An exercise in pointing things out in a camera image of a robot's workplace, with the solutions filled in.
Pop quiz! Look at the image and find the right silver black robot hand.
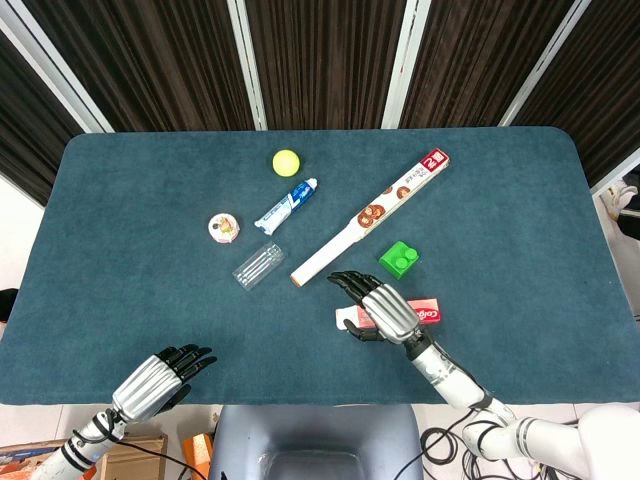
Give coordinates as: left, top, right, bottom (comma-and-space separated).
327, 270, 427, 352

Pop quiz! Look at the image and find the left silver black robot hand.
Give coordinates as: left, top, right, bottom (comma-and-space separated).
110, 343, 219, 424

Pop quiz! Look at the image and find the red Colgate toothpaste box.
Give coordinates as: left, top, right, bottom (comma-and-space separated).
334, 297, 445, 333

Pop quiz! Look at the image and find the brown cardboard box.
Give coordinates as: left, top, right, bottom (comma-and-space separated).
0, 433, 169, 480

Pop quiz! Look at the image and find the long white baking paper box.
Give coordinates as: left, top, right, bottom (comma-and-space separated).
346, 147, 452, 247

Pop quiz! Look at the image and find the green toy building block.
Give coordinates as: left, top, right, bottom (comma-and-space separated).
378, 240, 421, 280

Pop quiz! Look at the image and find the white baking paper roll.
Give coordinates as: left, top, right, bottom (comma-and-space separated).
290, 234, 364, 290

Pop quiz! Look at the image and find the teal table cloth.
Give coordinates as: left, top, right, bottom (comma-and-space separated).
0, 126, 640, 408

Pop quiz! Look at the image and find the orange object on floor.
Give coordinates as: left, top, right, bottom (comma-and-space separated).
181, 433, 216, 480

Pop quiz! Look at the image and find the clear plastic cup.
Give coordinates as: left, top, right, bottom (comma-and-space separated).
232, 240, 287, 290

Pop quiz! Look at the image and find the grey blue robot torso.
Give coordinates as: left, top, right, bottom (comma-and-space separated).
207, 403, 426, 480

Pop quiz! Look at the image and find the blue white toothpaste tube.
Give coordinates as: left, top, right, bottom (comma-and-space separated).
254, 177, 319, 237

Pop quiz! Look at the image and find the black object at table edge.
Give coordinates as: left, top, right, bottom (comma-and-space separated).
0, 288, 22, 324

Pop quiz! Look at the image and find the pink toy cake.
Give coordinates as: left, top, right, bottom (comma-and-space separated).
207, 212, 242, 245

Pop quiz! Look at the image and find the yellow tennis ball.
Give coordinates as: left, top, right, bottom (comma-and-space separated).
271, 149, 302, 178

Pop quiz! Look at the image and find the white shoe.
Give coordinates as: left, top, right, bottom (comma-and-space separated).
598, 169, 640, 236

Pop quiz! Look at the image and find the dark ribbed screen panel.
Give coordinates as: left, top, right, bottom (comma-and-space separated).
244, 0, 407, 132
399, 0, 577, 129
514, 0, 640, 187
22, 0, 257, 134
0, 29, 84, 207

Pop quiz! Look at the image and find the thin black cable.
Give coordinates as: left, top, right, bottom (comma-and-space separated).
107, 433, 207, 480

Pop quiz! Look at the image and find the black cable bundle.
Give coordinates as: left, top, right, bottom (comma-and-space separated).
418, 394, 556, 480

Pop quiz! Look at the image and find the white screen post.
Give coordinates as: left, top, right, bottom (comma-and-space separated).
498, 0, 587, 129
225, 0, 269, 132
380, 0, 427, 131
0, 0, 115, 134

